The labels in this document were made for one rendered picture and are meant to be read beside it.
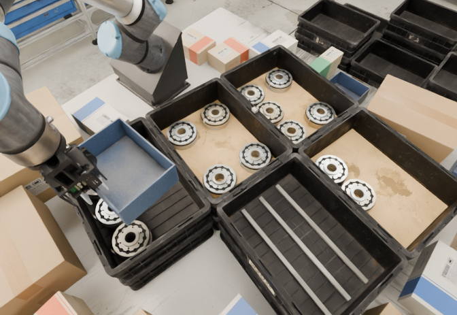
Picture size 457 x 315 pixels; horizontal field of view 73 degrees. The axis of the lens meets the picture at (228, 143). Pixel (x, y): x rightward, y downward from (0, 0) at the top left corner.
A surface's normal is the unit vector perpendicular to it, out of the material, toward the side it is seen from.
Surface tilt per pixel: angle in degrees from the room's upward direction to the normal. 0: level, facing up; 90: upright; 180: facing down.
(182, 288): 0
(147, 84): 44
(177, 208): 0
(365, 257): 0
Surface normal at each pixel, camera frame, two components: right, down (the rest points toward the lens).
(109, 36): -0.55, 0.11
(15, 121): 0.87, 0.38
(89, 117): 0.00, -0.57
